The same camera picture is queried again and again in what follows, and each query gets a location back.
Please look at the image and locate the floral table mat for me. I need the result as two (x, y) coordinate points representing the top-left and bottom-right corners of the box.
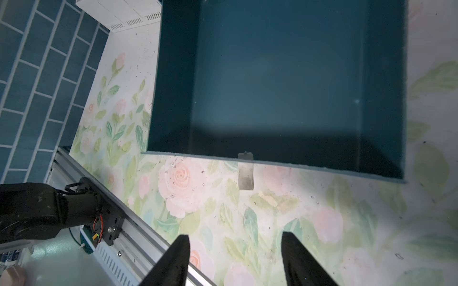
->
(70, 1), (458, 286)

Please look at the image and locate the teal drawer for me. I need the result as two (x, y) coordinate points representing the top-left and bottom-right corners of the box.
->
(146, 0), (408, 182)

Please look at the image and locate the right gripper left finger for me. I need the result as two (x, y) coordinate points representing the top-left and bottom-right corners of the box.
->
(139, 235), (190, 286)

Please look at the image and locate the aluminium mounting rail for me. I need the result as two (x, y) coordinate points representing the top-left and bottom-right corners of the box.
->
(46, 146), (215, 286)

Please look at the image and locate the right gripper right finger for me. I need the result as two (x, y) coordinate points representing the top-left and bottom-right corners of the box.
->
(281, 231), (337, 286)

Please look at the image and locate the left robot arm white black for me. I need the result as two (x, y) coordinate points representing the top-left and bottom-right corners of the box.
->
(1, 178), (125, 246)

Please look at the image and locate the white file organizer rack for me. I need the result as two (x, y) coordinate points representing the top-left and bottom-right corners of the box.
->
(76, 0), (162, 32)

